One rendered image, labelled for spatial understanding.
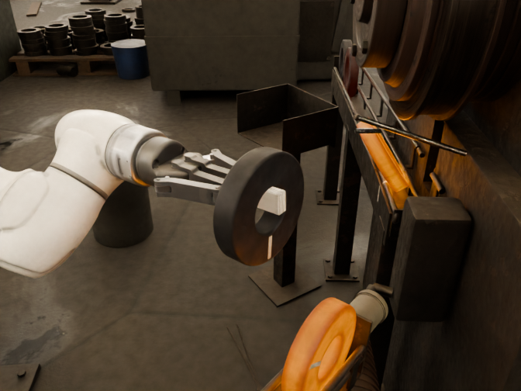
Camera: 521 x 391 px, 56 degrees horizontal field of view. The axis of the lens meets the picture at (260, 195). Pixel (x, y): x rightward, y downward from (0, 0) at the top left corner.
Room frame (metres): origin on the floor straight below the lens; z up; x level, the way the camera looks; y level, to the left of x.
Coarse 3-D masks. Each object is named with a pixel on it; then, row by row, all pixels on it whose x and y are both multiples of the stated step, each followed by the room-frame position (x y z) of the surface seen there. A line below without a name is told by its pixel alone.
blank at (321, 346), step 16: (320, 304) 0.49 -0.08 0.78; (336, 304) 0.49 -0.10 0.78; (320, 320) 0.46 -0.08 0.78; (336, 320) 0.46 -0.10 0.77; (352, 320) 0.51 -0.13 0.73; (304, 336) 0.44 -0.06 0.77; (320, 336) 0.44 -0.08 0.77; (336, 336) 0.47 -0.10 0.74; (352, 336) 0.51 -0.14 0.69; (288, 352) 0.43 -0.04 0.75; (304, 352) 0.42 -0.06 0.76; (320, 352) 0.43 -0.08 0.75; (336, 352) 0.48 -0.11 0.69; (288, 368) 0.42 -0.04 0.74; (304, 368) 0.41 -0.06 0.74; (320, 368) 0.47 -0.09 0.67; (336, 368) 0.48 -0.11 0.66; (288, 384) 0.41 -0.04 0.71; (304, 384) 0.40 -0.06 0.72; (320, 384) 0.44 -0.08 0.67
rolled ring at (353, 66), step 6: (348, 48) 1.85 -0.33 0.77; (348, 54) 1.83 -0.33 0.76; (348, 60) 1.89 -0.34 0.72; (354, 60) 1.78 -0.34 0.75; (348, 66) 1.90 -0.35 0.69; (354, 66) 1.76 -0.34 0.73; (348, 72) 1.90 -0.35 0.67; (354, 72) 1.75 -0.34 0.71; (348, 78) 1.77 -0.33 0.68; (354, 78) 1.75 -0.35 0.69; (348, 84) 1.76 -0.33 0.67; (354, 84) 1.75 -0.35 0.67; (348, 90) 1.76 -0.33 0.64; (354, 90) 1.76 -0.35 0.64
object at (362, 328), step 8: (360, 320) 0.52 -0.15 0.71; (368, 320) 0.52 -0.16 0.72; (360, 328) 0.52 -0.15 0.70; (368, 328) 0.51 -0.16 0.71; (360, 336) 0.52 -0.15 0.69; (368, 336) 0.51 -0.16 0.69; (352, 344) 0.52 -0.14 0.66; (352, 352) 0.52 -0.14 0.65; (360, 368) 0.51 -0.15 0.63; (360, 376) 0.50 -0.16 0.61
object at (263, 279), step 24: (240, 96) 1.50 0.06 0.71; (264, 96) 1.55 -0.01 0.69; (288, 96) 1.60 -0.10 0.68; (312, 96) 1.49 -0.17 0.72; (240, 120) 1.50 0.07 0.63; (264, 120) 1.55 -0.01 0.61; (288, 120) 1.29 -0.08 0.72; (312, 120) 1.34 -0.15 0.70; (336, 120) 1.39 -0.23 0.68; (264, 144) 1.38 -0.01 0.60; (288, 144) 1.29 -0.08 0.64; (312, 144) 1.34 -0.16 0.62; (288, 240) 1.39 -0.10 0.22; (288, 264) 1.40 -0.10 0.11; (264, 288) 1.38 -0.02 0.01; (288, 288) 1.38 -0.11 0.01; (312, 288) 1.38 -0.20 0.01
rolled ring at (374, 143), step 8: (368, 128) 0.99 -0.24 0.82; (376, 128) 1.08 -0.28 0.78; (368, 136) 0.97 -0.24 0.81; (376, 136) 0.96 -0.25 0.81; (368, 144) 0.96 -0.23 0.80; (376, 144) 0.95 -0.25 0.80; (384, 144) 1.07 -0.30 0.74; (376, 152) 0.94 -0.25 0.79; (384, 152) 0.94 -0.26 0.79; (376, 160) 0.93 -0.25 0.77; (384, 160) 0.93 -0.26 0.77; (392, 160) 0.95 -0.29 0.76; (384, 168) 0.92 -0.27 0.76; (392, 168) 0.92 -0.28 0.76; (400, 168) 1.04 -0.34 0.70; (384, 176) 0.92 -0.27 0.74; (392, 176) 0.92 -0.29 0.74; (400, 176) 0.92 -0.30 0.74; (392, 184) 0.93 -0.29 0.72; (400, 184) 0.93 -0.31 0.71
